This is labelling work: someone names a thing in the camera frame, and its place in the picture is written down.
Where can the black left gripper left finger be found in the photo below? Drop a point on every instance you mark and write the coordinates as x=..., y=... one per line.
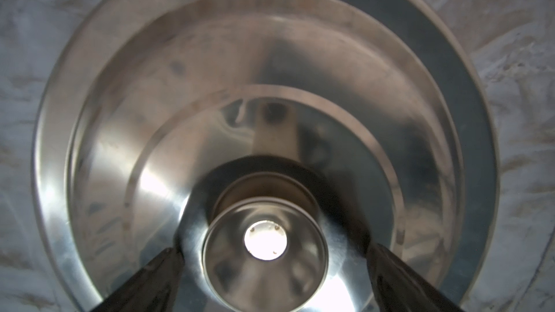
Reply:
x=153, y=288

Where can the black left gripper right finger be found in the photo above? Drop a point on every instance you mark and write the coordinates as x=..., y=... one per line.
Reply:
x=397, y=287

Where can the stainless steel pot lid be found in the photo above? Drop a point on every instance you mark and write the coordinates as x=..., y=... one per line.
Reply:
x=261, y=138

